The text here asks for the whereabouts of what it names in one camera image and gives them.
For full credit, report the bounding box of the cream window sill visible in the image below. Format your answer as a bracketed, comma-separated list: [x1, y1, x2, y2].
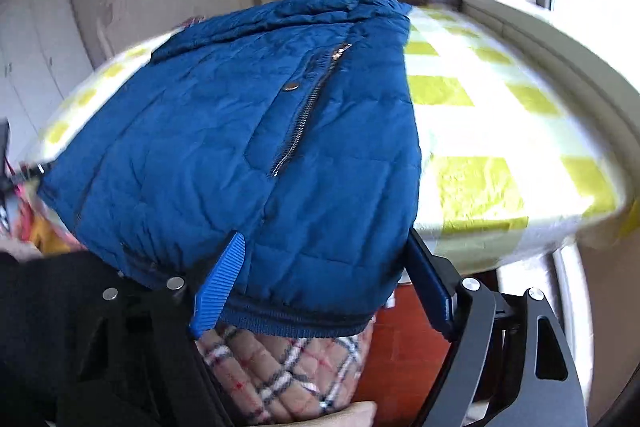
[460, 0, 640, 158]

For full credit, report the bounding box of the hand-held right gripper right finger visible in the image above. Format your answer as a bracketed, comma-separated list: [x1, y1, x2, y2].
[406, 228, 588, 427]

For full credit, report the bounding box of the beige plaid quilted clothing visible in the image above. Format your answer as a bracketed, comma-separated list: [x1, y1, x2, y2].
[195, 319, 376, 427]

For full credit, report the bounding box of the white wardrobe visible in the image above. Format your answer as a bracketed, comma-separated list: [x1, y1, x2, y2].
[0, 0, 96, 158]

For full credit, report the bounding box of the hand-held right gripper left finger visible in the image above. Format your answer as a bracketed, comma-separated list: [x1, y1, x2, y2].
[65, 231, 246, 427]

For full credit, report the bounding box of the person's right hand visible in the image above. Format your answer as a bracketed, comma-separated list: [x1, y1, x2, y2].
[300, 401, 379, 427]

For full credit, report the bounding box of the pink orange bed sheet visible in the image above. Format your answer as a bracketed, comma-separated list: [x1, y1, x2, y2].
[20, 194, 86, 255]

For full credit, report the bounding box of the blue quilted jacket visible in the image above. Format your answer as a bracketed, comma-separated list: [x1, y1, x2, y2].
[37, 0, 423, 337]

